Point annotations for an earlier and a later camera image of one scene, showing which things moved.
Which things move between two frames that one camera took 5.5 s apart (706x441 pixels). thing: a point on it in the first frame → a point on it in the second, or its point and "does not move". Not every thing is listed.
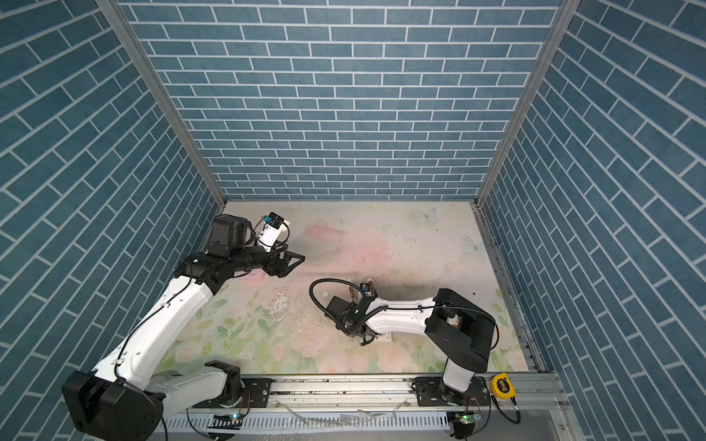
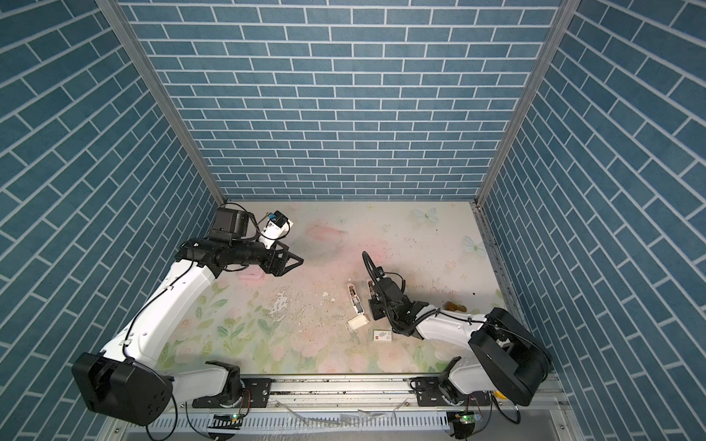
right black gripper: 347,331 → 373,306
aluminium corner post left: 116,13 does not move
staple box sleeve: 386,336 does not move
